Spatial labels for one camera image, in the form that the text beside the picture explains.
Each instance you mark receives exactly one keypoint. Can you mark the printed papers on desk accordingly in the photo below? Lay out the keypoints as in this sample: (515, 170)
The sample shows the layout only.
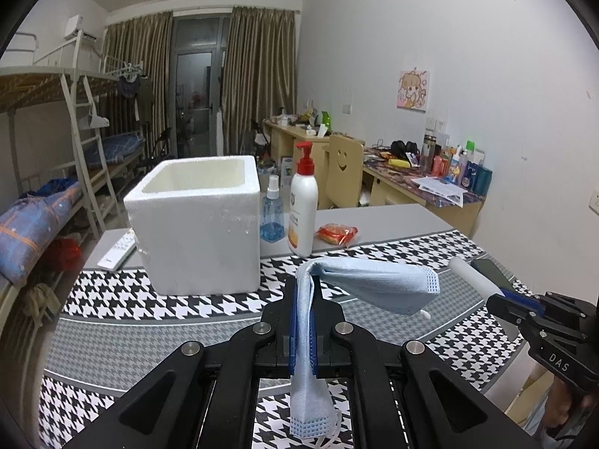
(447, 191)

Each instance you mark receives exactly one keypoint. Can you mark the white tube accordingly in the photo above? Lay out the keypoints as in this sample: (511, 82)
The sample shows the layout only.
(484, 287)

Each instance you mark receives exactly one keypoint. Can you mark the dark blue bottle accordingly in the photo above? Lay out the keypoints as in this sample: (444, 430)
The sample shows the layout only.
(477, 179)

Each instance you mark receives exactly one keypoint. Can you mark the blue spray bottle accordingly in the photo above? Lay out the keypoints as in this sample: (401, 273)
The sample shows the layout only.
(272, 216)

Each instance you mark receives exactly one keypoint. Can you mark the white metal bunk bed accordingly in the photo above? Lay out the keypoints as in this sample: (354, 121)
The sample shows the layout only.
(53, 110)

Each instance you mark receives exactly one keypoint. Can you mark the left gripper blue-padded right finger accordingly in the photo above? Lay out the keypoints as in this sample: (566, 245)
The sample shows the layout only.
(406, 396)

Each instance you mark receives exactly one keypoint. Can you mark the light wooden desk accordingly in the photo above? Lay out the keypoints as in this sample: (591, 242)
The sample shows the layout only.
(387, 185)

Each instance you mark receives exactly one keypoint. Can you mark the blue plaid quilt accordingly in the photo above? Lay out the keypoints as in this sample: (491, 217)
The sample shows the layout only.
(29, 226)

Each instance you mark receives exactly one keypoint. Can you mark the white remote control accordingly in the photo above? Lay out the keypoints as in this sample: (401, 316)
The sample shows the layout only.
(118, 253)

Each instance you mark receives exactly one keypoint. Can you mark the white styrofoam box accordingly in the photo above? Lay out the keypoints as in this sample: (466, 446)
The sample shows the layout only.
(196, 222)

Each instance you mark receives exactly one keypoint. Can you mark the anime girl poster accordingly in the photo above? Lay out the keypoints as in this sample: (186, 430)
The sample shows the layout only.
(413, 90)

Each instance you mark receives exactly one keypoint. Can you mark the houndstooth table cloth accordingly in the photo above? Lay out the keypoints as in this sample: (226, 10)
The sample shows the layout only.
(114, 328)

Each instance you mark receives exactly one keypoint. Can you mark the red bag under bed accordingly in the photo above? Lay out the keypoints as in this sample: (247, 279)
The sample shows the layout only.
(63, 254)

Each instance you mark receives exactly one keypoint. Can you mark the white air conditioner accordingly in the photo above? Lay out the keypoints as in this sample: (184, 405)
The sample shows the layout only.
(74, 27)

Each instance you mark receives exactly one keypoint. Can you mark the wooden smiley chair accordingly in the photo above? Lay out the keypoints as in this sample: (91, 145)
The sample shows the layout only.
(344, 171)

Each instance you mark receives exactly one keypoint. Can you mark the red snack packet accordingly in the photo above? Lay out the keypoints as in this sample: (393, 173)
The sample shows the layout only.
(336, 234)

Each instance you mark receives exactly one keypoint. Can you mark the right brown curtain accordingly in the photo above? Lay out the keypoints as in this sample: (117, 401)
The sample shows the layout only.
(260, 70)

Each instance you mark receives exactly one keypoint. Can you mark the glass balcony door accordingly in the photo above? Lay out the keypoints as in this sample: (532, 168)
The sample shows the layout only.
(197, 63)

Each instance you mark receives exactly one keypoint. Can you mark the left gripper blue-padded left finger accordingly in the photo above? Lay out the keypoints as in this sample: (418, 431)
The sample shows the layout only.
(200, 396)

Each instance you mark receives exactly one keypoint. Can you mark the brown curtain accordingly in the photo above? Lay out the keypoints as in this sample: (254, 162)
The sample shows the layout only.
(260, 70)
(138, 50)

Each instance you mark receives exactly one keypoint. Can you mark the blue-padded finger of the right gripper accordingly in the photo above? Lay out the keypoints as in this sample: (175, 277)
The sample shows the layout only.
(516, 310)

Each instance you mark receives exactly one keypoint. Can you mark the person's right hand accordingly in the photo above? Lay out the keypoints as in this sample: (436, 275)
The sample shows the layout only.
(557, 405)

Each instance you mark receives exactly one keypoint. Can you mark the left brown curtain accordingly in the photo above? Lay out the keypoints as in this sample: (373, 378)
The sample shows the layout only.
(138, 50)

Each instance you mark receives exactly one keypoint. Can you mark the white lotion pump bottle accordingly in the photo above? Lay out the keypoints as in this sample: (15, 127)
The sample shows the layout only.
(303, 203)

